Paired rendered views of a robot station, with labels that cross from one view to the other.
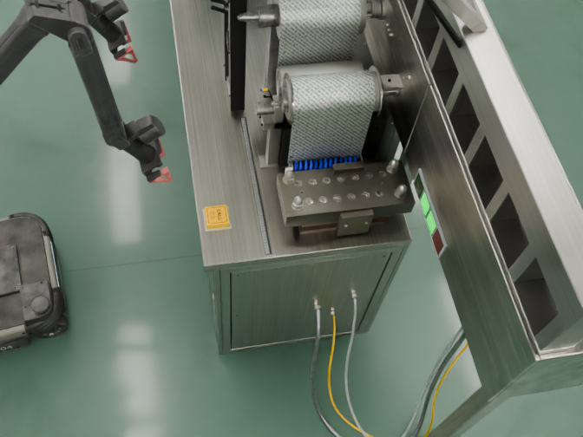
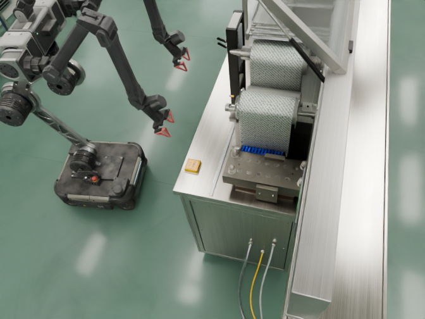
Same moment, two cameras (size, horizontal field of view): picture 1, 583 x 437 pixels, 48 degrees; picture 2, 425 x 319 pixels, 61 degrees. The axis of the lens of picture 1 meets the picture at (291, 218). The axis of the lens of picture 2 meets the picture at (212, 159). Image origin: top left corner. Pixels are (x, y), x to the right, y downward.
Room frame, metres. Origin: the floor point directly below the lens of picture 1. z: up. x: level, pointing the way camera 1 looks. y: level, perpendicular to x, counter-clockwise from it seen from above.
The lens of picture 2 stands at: (0.28, -0.57, 2.44)
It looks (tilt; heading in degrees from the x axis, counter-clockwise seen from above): 54 degrees down; 41
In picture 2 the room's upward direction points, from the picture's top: 9 degrees counter-clockwise
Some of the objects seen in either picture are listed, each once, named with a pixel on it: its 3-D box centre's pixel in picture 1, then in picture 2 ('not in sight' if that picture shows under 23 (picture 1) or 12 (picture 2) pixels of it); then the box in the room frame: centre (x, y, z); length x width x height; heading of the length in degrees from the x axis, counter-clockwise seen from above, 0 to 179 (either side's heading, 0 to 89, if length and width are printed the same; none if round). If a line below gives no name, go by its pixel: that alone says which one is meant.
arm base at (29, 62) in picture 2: not in sight; (34, 65); (0.86, 0.90, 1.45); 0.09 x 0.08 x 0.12; 26
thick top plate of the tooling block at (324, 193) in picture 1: (344, 192); (267, 173); (1.14, -0.15, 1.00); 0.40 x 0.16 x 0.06; 108
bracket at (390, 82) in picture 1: (390, 81); (308, 107); (1.35, -0.23, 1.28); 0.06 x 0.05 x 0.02; 108
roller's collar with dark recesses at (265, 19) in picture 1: (268, 16); (248, 53); (1.49, 0.15, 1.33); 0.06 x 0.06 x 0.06; 18
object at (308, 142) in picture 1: (328, 140); (264, 137); (1.24, -0.08, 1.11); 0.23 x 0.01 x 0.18; 108
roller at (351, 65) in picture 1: (319, 82); (272, 100); (1.41, -0.03, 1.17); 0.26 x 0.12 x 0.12; 108
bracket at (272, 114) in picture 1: (269, 133); (236, 125); (1.28, 0.11, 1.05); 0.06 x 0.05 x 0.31; 108
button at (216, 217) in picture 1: (217, 217); (192, 165); (1.04, 0.23, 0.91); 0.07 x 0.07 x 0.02; 18
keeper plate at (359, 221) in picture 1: (354, 223); (266, 193); (1.05, -0.19, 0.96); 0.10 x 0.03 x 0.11; 108
